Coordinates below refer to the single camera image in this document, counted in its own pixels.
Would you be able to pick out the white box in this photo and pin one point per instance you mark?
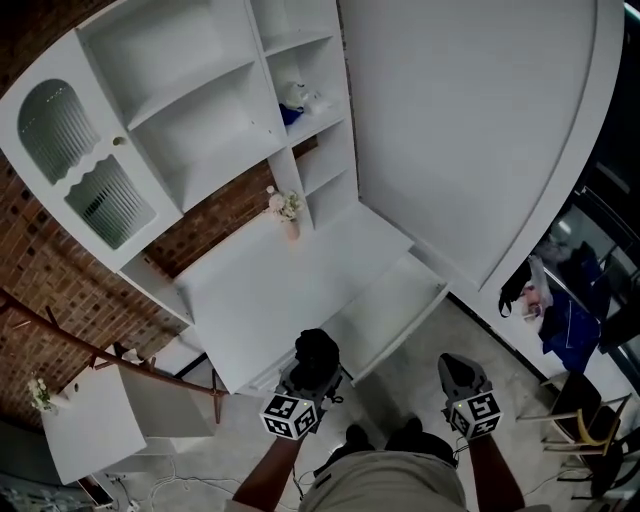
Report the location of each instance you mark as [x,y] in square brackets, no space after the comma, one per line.
[390,310]

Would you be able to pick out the black chair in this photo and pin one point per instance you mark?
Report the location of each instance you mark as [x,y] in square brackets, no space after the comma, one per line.
[615,460]

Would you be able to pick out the small white toy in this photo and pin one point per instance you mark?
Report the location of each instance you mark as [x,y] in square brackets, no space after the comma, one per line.
[296,94]

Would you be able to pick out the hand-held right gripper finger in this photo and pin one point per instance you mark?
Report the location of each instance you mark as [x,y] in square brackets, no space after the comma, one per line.
[452,377]
[476,382]

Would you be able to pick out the black window frame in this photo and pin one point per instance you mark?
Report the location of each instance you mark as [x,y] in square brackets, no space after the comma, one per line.
[605,190]

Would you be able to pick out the black cloth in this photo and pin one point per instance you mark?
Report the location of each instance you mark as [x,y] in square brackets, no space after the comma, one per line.
[316,352]

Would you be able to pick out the white flowers in pink vase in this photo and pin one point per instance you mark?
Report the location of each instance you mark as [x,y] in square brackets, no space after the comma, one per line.
[287,207]

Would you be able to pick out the white power strip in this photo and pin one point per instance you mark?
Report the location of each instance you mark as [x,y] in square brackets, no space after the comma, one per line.
[125,500]

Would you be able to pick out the white desk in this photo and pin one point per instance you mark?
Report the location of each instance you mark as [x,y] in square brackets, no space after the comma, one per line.
[270,290]

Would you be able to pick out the clear plastic wrapper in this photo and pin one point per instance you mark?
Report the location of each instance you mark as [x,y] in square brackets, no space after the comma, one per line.
[319,104]

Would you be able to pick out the person's black shoe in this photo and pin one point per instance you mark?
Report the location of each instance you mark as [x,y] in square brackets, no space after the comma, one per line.
[359,436]
[412,426]

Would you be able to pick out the person's right black shoe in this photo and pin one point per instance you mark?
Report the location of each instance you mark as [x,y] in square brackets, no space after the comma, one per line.
[412,426]

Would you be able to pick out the small white table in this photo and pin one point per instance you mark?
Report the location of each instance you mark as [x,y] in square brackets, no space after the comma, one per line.
[95,430]

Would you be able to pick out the black bag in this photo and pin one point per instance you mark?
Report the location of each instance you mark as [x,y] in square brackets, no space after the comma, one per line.
[512,290]

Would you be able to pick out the person's light shirt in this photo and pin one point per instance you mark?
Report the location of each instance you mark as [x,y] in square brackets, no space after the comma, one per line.
[385,487]

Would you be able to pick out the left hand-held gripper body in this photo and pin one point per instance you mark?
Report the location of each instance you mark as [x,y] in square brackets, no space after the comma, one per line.
[290,417]

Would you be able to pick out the small white flower pot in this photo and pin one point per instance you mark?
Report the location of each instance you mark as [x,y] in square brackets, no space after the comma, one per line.
[42,395]

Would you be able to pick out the clear plastic bag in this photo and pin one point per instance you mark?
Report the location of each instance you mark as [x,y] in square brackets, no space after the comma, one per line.
[537,295]

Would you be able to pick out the blue jacket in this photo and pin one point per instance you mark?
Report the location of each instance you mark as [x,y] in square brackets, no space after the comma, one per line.
[570,330]

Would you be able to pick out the ribbed glass cabinet door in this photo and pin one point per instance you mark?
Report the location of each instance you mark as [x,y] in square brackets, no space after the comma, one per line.
[55,165]

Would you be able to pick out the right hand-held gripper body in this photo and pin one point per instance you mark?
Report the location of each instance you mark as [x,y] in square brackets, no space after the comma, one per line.
[475,415]

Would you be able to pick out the blue pouch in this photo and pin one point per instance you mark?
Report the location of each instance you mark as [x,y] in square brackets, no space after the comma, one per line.
[290,114]

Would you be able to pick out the person's left forearm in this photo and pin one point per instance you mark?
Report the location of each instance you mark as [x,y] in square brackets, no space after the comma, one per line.
[270,475]

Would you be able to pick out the white board panel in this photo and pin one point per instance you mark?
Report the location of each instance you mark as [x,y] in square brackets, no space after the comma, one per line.
[170,405]

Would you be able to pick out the wooden coat rack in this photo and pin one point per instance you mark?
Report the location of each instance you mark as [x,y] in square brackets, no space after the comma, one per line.
[100,345]

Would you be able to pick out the wooden chair with brown seat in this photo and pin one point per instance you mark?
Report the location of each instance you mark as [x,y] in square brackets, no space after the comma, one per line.
[575,400]

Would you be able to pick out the person's left black shoe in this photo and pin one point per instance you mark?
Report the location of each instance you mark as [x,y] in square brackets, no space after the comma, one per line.
[359,436]

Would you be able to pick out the person's right forearm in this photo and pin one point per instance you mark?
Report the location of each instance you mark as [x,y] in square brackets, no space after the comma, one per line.
[495,475]

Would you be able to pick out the white shelf cabinet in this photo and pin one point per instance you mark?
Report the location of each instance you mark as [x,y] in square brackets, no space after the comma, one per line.
[200,100]

